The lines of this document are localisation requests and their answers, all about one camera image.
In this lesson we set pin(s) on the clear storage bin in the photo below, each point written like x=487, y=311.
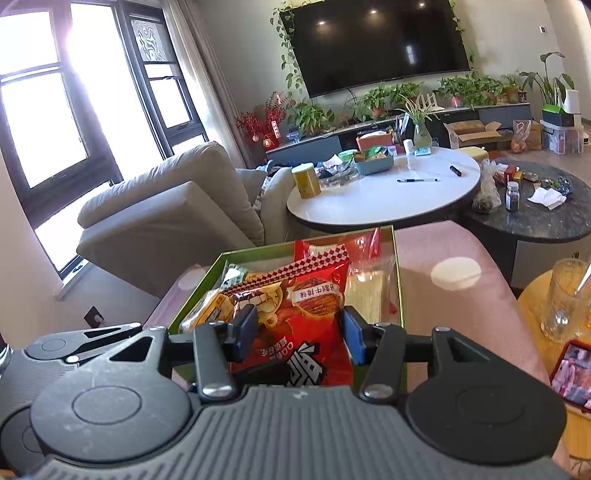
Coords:
x=561, y=141

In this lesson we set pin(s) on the small white bottle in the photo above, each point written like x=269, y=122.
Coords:
x=408, y=146

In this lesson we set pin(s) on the white crumpled tissue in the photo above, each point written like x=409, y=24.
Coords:
x=547, y=198

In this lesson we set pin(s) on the green black box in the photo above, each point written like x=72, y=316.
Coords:
x=556, y=117

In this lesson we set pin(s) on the green snack bag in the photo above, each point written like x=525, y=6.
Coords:
x=233, y=276

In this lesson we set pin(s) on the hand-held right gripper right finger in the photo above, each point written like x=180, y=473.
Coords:
x=353, y=339

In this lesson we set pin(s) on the hanging green vine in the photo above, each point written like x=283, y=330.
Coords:
x=466, y=41
x=288, y=50

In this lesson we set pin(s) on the pile of clear wrappers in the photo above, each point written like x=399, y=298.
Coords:
x=337, y=170

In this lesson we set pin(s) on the black wall television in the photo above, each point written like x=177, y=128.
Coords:
x=378, y=41

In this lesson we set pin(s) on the clear bread packet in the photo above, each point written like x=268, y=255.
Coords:
x=371, y=290

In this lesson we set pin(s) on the clear plastic bag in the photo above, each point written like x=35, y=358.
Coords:
x=485, y=194

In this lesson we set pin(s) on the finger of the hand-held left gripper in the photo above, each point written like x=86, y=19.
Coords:
x=106, y=339

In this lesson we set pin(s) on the floor power outlet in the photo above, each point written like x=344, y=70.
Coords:
x=93, y=315

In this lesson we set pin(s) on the metal spoon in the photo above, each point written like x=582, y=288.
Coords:
x=582, y=279

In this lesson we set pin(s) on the glass jar with white lid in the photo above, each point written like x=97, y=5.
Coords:
x=513, y=198

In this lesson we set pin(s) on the red flower decoration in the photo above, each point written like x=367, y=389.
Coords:
x=258, y=122

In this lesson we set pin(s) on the beige sofa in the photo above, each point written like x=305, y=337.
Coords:
x=161, y=207

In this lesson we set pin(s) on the pink dotted table cover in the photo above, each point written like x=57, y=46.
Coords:
x=461, y=314

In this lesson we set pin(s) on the green cardboard box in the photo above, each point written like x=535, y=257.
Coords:
x=196, y=297

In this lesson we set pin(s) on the pen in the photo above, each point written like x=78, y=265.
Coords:
x=418, y=180

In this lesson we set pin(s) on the large leaf potted plant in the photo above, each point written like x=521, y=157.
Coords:
x=549, y=81

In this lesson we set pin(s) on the yellow round side table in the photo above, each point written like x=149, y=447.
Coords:
x=531, y=304

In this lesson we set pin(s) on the plastic bag of oranges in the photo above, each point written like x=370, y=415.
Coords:
x=520, y=138

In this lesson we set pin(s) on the white round table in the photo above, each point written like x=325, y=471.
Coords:
x=392, y=198

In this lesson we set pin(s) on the blue tray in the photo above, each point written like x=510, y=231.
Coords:
x=374, y=165

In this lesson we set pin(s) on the orange box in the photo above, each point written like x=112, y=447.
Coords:
x=371, y=141

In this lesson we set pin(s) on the orange yellow snack packet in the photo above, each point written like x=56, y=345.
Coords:
x=203, y=311

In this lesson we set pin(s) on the red chip bag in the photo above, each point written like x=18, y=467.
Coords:
x=295, y=332

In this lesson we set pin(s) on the open cardboard box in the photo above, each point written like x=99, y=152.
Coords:
x=471, y=134

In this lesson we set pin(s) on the window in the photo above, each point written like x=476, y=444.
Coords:
x=51, y=115

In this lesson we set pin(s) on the small white fence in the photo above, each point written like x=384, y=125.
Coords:
x=431, y=101

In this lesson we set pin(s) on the potted green plant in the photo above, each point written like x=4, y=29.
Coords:
x=466, y=90
x=376, y=99
x=513, y=87
x=405, y=92
x=309, y=117

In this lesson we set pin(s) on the beige curtain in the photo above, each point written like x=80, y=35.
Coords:
x=207, y=78

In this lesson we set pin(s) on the yellow canister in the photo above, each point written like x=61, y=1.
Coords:
x=308, y=181

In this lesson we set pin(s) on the dark marble round table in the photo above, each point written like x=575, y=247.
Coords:
x=545, y=221

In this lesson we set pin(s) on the phone with red case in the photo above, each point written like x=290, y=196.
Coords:
x=572, y=374

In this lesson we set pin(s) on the white cylinder appliance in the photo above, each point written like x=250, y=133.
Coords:
x=573, y=104

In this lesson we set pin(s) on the glass vase with green plant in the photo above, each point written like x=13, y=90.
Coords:
x=421, y=134

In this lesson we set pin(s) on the tall glass cup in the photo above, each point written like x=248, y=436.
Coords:
x=561, y=304

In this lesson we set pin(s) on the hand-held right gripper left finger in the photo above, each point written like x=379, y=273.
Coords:
x=244, y=332

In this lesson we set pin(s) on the dark television cabinet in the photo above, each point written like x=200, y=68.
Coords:
x=318, y=147

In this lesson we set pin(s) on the black marker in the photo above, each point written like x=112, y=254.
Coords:
x=456, y=170

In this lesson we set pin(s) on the red checkered snack packet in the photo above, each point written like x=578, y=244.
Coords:
x=364, y=251

